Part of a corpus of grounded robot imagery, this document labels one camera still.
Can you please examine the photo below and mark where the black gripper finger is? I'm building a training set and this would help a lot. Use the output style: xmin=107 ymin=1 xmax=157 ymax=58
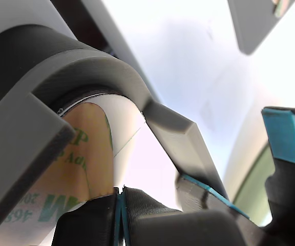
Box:
xmin=51 ymin=187 xmax=120 ymax=246

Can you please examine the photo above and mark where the grey device holding fixture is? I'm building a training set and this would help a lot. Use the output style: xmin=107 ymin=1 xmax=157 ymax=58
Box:
xmin=0 ymin=47 xmax=230 ymax=223

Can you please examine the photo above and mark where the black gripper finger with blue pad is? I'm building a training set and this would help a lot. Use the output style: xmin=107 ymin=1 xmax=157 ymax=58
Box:
xmin=121 ymin=106 xmax=295 ymax=246

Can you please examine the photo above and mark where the pale green round dish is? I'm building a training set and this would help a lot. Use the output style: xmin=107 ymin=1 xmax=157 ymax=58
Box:
xmin=224 ymin=143 xmax=276 ymax=228

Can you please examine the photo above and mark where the dark grey flat mat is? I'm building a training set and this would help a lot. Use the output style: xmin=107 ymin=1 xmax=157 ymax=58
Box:
xmin=226 ymin=0 xmax=295 ymax=56

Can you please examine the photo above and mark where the black cylinder fixture leg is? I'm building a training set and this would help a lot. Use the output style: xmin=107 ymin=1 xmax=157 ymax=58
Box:
xmin=0 ymin=24 xmax=87 ymax=116

